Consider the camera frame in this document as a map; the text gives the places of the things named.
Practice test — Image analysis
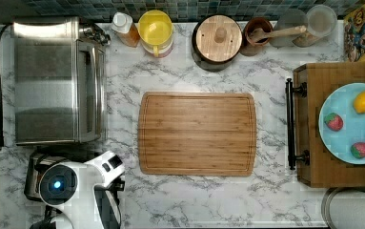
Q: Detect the stainless steel toaster oven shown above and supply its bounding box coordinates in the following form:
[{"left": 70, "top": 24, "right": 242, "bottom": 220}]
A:
[{"left": 13, "top": 16, "right": 111, "bottom": 145}]

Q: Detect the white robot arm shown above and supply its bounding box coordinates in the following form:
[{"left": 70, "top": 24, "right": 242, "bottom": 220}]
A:
[{"left": 39, "top": 151, "right": 125, "bottom": 229}]

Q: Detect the white capped bottle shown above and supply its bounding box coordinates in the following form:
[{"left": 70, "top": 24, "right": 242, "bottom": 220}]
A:
[{"left": 111, "top": 12, "right": 140, "bottom": 48}]

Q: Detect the black tray handle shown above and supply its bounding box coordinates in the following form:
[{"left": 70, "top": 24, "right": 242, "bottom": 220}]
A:
[{"left": 285, "top": 78, "right": 310, "bottom": 171}]

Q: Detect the bamboo cutting board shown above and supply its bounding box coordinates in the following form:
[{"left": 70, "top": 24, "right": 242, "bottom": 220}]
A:
[{"left": 138, "top": 92, "right": 256, "bottom": 177}]

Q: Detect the light blue plate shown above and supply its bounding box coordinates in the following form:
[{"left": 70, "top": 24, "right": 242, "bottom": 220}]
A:
[{"left": 318, "top": 83, "right": 365, "bottom": 164}]

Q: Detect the red toy strawberry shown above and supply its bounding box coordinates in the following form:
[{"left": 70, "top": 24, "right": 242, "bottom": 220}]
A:
[
  {"left": 323, "top": 113, "right": 344, "bottom": 132},
  {"left": 351, "top": 142, "right": 365, "bottom": 158}
]

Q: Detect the brown wooden utensil holder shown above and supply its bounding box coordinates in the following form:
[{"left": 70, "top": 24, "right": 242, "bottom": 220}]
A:
[{"left": 240, "top": 17, "right": 273, "bottom": 56}]

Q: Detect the white round bin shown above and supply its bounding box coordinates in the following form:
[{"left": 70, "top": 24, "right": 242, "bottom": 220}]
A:
[{"left": 321, "top": 188, "right": 365, "bottom": 229}]

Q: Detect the frosted plastic cup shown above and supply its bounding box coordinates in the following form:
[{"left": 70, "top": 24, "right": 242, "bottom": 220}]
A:
[{"left": 269, "top": 8, "right": 308, "bottom": 49}]

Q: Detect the clear container with white lid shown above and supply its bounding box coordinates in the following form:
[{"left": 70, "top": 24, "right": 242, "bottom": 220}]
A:
[{"left": 293, "top": 5, "right": 337, "bottom": 48}]

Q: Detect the wooden spoon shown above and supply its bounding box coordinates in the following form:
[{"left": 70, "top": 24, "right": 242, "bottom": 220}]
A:
[{"left": 248, "top": 26, "right": 307, "bottom": 42}]

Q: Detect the black pot with wooden lid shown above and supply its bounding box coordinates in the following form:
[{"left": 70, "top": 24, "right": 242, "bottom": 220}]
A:
[{"left": 192, "top": 14, "right": 243, "bottom": 72}]

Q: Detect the wooden tray box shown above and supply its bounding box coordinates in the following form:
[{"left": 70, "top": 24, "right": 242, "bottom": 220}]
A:
[{"left": 293, "top": 62, "right": 365, "bottom": 188}]

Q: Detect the yellow plastic mug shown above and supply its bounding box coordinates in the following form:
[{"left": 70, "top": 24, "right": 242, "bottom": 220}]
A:
[{"left": 137, "top": 10, "right": 173, "bottom": 57}]

